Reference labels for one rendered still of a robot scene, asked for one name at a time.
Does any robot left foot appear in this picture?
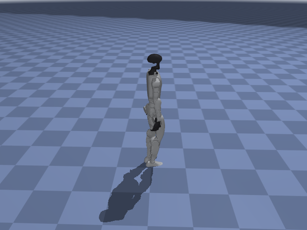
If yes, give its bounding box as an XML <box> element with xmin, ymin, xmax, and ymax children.
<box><xmin>144</xmin><ymin>156</ymin><xmax>157</xmax><ymax>163</ymax></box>

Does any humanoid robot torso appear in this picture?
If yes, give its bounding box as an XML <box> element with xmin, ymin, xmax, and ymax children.
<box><xmin>146</xmin><ymin>70</ymin><xmax>162</xmax><ymax>117</ymax></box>

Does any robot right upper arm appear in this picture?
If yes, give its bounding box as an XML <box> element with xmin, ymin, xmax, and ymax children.
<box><xmin>152</xmin><ymin>78</ymin><xmax>161</xmax><ymax>104</ymax></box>

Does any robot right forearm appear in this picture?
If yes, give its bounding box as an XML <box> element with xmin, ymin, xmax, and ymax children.
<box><xmin>154</xmin><ymin>100</ymin><xmax>162</xmax><ymax>122</ymax></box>

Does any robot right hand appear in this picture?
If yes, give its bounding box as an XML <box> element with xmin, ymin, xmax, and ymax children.
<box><xmin>150</xmin><ymin>118</ymin><xmax>161</xmax><ymax>131</ymax></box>

